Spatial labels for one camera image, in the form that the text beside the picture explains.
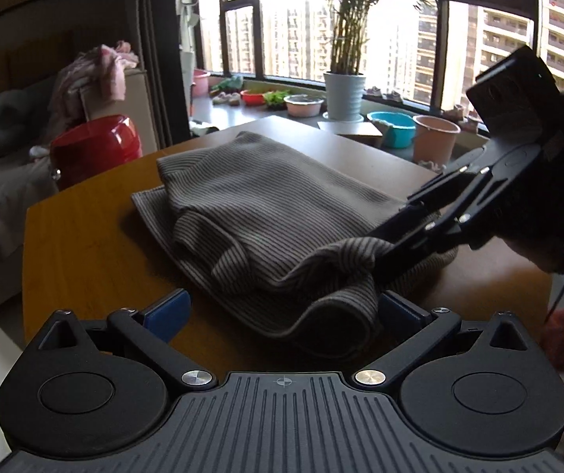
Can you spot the pink basin far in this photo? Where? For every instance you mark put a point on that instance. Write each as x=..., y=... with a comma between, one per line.
x=201, y=83

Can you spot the pink metal bowl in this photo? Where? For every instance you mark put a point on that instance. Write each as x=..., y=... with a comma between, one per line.
x=303, y=106

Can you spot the beige cabinet box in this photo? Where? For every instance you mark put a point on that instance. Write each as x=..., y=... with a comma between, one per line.
x=136, y=105

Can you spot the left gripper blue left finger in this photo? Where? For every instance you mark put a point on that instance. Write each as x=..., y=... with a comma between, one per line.
x=167, y=316

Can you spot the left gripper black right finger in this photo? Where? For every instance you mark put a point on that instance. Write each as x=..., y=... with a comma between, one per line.
x=400, y=317

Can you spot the grey neck pillow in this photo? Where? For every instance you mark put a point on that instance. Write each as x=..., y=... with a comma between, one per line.
x=20, y=120

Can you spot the grey striped knit garment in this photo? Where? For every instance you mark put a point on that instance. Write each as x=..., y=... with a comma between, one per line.
x=283, y=242

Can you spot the red round stool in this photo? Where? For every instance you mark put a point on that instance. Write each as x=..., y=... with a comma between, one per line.
x=93, y=148

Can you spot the teal plastic basin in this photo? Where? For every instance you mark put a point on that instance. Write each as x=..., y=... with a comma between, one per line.
x=398, y=129

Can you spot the white ribbed plant pot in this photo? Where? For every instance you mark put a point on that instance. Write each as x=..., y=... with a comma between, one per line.
x=343, y=97

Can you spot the red plastic basin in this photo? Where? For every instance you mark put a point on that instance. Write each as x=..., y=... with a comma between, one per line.
x=252, y=99

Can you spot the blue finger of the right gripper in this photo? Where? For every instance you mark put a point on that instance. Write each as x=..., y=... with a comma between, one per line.
x=415, y=232

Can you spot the white floor cleaner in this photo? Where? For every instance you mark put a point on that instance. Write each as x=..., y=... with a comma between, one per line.
x=188, y=18

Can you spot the green bamboo plant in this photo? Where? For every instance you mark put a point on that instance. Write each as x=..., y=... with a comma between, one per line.
x=349, y=21

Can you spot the pink clothes pile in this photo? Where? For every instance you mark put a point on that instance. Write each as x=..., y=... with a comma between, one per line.
x=102, y=64

